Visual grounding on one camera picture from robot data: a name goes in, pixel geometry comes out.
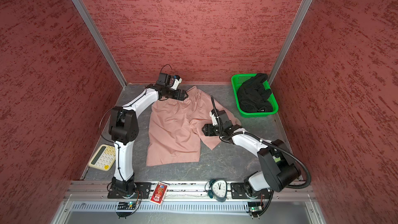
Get pink shorts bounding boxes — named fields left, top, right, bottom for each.
left=146, top=85, right=242, bottom=167

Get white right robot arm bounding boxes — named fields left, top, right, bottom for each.
left=202, top=123, right=309, bottom=198

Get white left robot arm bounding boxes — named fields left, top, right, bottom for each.
left=108, top=84, right=188, bottom=199

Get black shorts in basket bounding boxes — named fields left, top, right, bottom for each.
left=237, top=73, right=274, bottom=113

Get green plastic basket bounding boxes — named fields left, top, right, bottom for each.
left=231, top=73, right=279, bottom=118

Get dark green alarm clock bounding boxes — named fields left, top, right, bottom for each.
left=205, top=179, right=228, bottom=202

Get red card pack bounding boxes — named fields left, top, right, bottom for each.
left=150, top=182, right=169, bottom=205

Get right controller board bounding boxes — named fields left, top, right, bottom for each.
left=247, top=202, right=263, bottom=218

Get controller board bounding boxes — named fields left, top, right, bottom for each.
left=116, top=202, right=138, bottom=218
left=247, top=202, right=263, bottom=218

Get cream calculator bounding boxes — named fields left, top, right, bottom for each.
left=88, top=145, right=116, bottom=171

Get left controller board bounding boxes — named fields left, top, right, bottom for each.
left=116, top=202, right=138, bottom=218

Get black corrugated cable hose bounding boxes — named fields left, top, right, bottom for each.
left=210, top=95, right=312, bottom=190

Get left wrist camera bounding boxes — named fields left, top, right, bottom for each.
left=155, top=73, right=182, bottom=90

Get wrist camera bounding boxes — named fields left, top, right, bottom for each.
left=210, top=110, right=233, bottom=131
left=155, top=73, right=182, bottom=90

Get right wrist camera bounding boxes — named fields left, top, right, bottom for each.
left=210, top=110, right=233, bottom=131

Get aluminium front rail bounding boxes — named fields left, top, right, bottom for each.
left=63, top=180, right=318, bottom=202

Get aluminium corner post left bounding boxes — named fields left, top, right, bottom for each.
left=72, top=0, right=127, bottom=89

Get aluminium corner post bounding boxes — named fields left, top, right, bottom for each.
left=268, top=0, right=313, bottom=85
left=72, top=0, right=127, bottom=89

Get aluminium corner post right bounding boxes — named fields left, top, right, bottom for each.
left=268, top=0, right=313, bottom=85

